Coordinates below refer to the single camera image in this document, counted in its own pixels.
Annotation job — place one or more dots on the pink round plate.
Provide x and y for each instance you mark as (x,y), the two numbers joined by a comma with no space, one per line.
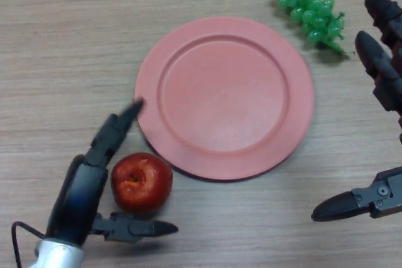
(224,98)

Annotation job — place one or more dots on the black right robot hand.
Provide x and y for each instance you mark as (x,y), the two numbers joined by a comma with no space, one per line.
(386,199)

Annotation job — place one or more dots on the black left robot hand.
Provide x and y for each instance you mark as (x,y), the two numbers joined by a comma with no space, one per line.
(78,196)

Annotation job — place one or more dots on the red apple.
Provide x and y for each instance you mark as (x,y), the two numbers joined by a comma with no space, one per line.
(141,183)

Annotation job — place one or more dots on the green grape bunch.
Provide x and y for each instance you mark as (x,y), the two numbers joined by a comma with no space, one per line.
(303,1)

